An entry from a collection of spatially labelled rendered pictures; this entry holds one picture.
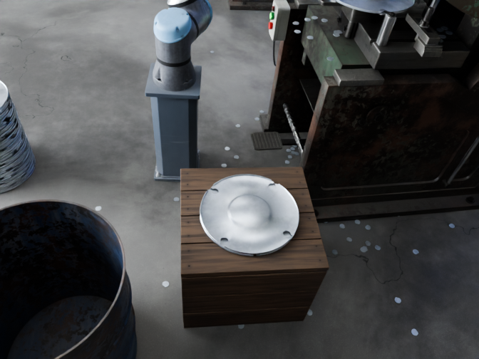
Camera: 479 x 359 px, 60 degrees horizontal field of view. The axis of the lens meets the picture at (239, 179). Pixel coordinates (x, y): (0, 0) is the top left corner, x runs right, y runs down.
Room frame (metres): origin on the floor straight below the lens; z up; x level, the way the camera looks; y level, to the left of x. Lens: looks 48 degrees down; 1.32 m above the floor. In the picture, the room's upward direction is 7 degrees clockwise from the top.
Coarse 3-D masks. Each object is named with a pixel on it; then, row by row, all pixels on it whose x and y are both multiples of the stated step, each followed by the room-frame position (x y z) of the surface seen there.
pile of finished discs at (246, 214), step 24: (216, 192) 0.81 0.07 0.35; (240, 192) 0.82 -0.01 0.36; (264, 192) 0.83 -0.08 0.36; (288, 192) 0.84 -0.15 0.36; (216, 216) 0.72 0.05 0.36; (240, 216) 0.72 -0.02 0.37; (264, 216) 0.73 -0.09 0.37; (288, 216) 0.75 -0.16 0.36; (216, 240) 0.63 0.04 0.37; (240, 240) 0.64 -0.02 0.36; (264, 240) 0.65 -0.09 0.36; (288, 240) 0.66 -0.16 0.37
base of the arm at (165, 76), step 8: (160, 64) 1.18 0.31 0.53; (168, 64) 1.17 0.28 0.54; (176, 64) 1.18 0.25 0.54; (184, 64) 1.19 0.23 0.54; (160, 72) 1.19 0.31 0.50; (168, 72) 1.17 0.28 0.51; (176, 72) 1.17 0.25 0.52; (184, 72) 1.19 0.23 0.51; (192, 72) 1.22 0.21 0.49; (160, 80) 1.17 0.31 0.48; (168, 80) 1.16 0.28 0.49; (176, 80) 1.16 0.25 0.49; (184, 80) 1.18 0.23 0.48; (192, 80) 1.20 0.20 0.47; (168, 88) 1.16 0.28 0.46; (176, 88) 1.16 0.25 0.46; (184, 88) 1.17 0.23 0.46
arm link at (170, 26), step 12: (168, 12) 1.26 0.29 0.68; (180, 12) 1.26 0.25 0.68; (156, 24) 1.20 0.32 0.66; (168, 24) 1.19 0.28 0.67; (180, 24) 1.20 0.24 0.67; (192, 24) 1.26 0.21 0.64; (156, 36) 1.19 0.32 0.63; (168, 36) 1.17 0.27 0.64; (180, 36) 1.18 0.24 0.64; (192, 36) 1.24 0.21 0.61; (156, 48) 1.20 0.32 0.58; (168, 48) 1.17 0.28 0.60; (180, 48) 1.18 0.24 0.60; (168, 60) 1.17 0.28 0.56; (180, 60) 1.18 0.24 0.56
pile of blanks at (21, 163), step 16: (0, 112) 1.06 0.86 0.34; (16, 112) 1.17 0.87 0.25; (0, 128) 1.04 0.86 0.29; (16, 128) 1.11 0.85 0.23; (0, 144) 1.02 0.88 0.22; (16, 144) 1.07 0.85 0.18; (0, 160) 1.00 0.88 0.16; (16, 160) 1.04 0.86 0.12; (32, 160) 1.12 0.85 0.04; (0, 176) 0.98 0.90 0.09; (16, 176) 1.02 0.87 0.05; (0, 192) 0.97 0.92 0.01
